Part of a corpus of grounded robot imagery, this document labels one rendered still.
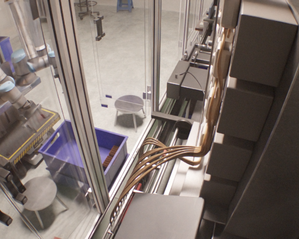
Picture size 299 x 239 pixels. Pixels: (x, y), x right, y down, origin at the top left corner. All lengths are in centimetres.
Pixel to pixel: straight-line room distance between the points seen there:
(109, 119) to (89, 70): 115
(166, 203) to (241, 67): 44
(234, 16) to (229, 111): 21
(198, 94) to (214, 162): 81
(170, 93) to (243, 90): 94
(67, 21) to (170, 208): 58
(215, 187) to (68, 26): 59
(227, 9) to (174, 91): 86
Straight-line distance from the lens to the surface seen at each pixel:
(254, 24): 41
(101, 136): 210
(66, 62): 74
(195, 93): 136
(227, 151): 56
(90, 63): 392
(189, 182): 81
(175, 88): 135
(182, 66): 149
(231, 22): 58
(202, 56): 174
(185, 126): 105
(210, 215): 69
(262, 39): 42
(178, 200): 71
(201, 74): 148
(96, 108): 296
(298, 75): 37
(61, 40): 72
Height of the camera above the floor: 182
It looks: 41 degrees down
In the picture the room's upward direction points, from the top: straight up
